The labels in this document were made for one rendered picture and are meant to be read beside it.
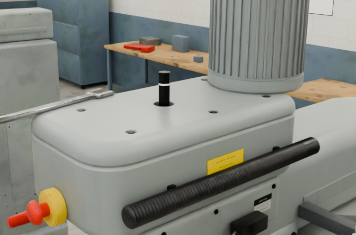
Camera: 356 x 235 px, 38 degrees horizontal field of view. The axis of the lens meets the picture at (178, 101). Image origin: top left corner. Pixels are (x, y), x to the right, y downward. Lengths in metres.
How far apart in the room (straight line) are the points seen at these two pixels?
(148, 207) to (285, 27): 0.45
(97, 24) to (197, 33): 2.00
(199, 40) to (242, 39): 5.99
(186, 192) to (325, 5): 4.99
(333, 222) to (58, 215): 0.56
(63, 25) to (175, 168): 7.83
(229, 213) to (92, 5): 7.43
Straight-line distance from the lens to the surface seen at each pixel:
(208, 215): 0.92
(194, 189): 0.80
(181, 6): 7.22
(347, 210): 1.33
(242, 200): 0.97
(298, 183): 1.13
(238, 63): 0.99
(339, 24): 5.62
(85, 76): 8.35
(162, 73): 0.90
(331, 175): 1.23
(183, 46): 6.75
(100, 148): 0.74
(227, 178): 0.85
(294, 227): 1.16
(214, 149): 0.86
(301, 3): 1.02
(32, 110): 0.89
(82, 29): 8.21
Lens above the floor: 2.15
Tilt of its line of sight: 16 degrees down
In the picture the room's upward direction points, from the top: 1 degrees clockwise
